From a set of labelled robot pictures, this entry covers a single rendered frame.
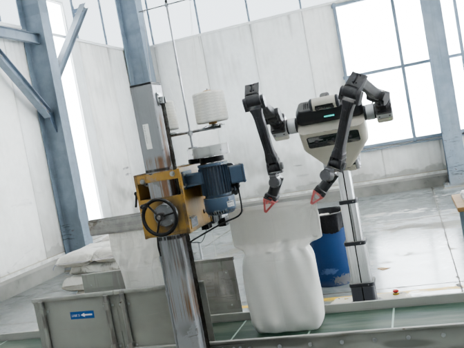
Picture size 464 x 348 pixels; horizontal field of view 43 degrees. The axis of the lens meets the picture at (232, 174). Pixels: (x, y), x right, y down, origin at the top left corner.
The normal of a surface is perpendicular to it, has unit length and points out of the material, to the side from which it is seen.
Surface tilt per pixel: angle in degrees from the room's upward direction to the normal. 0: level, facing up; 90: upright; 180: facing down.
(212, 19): 90
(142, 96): 90
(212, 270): 90
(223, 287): 90
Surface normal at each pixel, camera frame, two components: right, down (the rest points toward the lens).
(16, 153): 0.94, -0.15
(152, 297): -0.29, 0.11
